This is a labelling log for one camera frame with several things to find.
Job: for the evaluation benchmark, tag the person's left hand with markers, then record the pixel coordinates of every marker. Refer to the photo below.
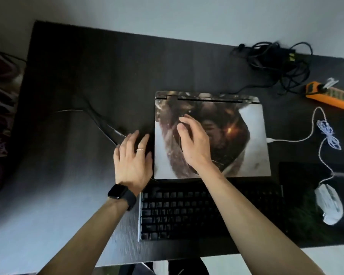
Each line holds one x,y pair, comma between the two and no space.
133,166

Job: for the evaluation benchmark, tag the person's right hand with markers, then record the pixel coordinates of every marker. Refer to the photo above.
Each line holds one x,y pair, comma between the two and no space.
197,148

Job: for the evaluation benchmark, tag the laptop with printed portrait skin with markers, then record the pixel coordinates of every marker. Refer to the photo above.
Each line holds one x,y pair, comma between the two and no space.
255,146

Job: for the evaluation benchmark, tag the black keyboard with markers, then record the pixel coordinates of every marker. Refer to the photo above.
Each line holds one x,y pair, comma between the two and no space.
183,211

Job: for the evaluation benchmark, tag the dark green patterned mouse pad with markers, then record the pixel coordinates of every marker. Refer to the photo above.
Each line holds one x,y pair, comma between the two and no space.
304,197

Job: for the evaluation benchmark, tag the white computer mouse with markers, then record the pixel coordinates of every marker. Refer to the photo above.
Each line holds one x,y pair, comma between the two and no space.
329,204

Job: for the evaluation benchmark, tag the person's right forearm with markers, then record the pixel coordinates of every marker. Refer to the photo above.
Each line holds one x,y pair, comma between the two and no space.
255,231

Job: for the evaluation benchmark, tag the person's left forearm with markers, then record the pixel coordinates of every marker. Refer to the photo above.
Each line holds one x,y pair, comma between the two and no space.
86,240

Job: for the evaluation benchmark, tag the dark wooden desk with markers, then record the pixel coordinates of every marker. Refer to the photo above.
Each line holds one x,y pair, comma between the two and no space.
74,68

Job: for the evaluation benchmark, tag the black smartwatch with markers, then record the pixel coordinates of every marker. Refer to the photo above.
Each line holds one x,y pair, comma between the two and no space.
121,194

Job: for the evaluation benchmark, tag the black trousers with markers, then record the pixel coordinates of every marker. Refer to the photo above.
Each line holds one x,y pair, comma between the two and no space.
186,267

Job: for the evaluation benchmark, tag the cream and purple curtain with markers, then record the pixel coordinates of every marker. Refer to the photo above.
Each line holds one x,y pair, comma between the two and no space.
0,111

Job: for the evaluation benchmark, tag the orange power strip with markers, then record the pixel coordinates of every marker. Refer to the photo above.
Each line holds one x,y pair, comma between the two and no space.
338,98

